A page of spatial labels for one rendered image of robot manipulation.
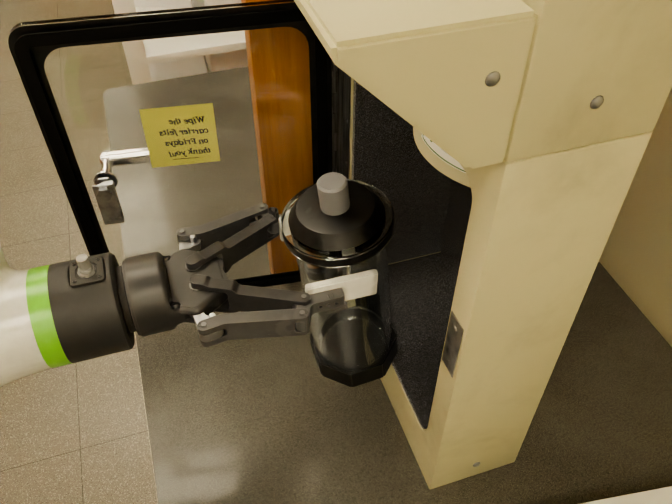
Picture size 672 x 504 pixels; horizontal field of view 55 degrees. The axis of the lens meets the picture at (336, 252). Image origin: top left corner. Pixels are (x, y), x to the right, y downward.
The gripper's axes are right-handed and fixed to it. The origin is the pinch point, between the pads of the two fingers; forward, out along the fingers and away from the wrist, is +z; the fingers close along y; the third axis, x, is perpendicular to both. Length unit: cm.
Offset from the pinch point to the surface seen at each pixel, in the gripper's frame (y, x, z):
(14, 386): 89, 121, -71
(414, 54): -15.3, -29.5, -1.1
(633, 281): 5, 27, 50
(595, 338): -2.6, 26.0, 37.4
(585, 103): -15.3, -24.4, 10.8
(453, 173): -5.3, -12.0, 8.5
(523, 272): -15.3, -9.5, 10.1
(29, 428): 73, 121, -67
